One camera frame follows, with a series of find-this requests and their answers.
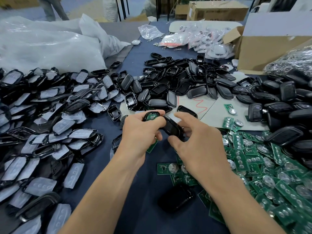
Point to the person's left hand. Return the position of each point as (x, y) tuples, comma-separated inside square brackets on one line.
[(136, 141)]

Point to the small green circuit board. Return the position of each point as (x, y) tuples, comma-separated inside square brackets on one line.
[(152, 116)]

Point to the large open cardboard box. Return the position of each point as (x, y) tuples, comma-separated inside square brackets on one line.
[(270, 51)]

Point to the clear bag of metal parts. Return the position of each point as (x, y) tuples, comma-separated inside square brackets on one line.
[(295, 63)]

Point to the black metal table frame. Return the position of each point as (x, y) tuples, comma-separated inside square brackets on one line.
[(118, 7)]

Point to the heap of clear parts bags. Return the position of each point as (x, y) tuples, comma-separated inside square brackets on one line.
[(213, 43)]

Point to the white sack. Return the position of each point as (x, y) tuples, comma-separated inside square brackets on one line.
[(110, 8)]

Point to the person's right hand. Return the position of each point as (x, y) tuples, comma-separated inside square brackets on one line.
[(202, 153)]

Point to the pile of shells with pads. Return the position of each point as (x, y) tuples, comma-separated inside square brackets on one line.
[(46, 121)]

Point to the small white object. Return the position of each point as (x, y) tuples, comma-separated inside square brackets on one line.
[(136, 42)]

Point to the small glossy black shell cover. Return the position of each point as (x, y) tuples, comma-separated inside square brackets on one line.
[(186, 112)]

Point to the lone glossy black shell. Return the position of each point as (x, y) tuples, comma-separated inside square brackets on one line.
[(176, 198)]

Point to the small crumpled clear plastic bag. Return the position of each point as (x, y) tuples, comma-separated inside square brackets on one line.
[(150, 32)]

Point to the person's left forearm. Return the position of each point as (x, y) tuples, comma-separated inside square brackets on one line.
[(100, 202)]

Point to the person's right forearm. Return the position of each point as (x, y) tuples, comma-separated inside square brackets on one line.
[(243, 209)]

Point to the brown cardboard box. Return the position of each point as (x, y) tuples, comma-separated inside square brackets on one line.
[(217, 11)]

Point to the pile of black shell halves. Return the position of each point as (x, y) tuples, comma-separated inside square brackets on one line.
[(187, 80)]

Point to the pile of green circuit boards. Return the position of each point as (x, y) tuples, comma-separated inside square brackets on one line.
[(282, 187)]

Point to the film-covered black shell cover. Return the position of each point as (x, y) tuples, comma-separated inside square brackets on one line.
[(173, 129)]

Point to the clear bag with red label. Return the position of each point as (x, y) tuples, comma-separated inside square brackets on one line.
[(174, 40)]

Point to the large white plastic bag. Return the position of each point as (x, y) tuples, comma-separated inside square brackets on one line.
[(53, 43)]

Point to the pile of assembled black fobs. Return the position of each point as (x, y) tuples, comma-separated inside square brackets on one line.
[(287, 109)]

